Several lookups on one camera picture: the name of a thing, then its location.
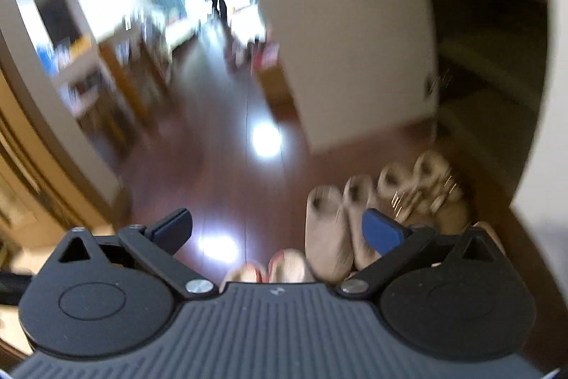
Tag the dark rectangular screen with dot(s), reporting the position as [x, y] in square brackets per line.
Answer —
[57, 19]

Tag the white cabinet door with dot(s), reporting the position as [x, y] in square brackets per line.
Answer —
[550, 139]
[337, 28]

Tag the wooden door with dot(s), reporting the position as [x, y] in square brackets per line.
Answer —
[17, 183]

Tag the red white plush slipper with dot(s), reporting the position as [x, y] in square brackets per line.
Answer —
[290, 268]
[242, 274]

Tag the metal cabinet hinge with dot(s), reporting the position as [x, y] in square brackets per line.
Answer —
[432, 86]

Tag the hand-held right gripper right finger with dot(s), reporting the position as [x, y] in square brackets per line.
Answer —
[381, 230]

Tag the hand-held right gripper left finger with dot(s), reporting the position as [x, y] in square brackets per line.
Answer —
[171, 230]

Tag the wooden table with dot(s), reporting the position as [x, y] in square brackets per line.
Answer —
[128, 95]

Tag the white leather loafer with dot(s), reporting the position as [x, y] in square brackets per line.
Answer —
[490, 237]

